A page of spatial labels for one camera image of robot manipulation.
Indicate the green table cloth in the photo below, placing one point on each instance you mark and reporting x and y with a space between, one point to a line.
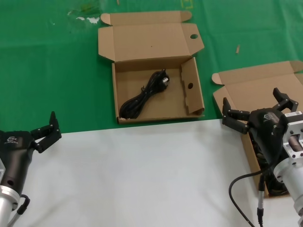
35 71

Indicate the cardboard box with round hole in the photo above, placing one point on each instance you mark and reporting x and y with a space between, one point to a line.
146 40

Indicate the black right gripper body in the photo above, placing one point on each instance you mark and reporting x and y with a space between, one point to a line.
267 132

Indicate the white table cloth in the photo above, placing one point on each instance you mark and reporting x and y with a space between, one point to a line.
118 177

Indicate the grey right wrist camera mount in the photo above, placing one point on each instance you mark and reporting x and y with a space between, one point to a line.
293 127

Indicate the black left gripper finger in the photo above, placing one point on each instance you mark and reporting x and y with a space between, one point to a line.
47 134

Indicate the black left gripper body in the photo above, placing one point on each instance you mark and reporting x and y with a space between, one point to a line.
16 156

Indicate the crumpled clear plastic wrap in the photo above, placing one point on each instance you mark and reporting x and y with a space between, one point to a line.
93 20

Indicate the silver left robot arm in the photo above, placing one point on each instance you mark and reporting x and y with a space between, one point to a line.
4 205

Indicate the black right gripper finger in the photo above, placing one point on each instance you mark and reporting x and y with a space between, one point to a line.
287 101
234 118

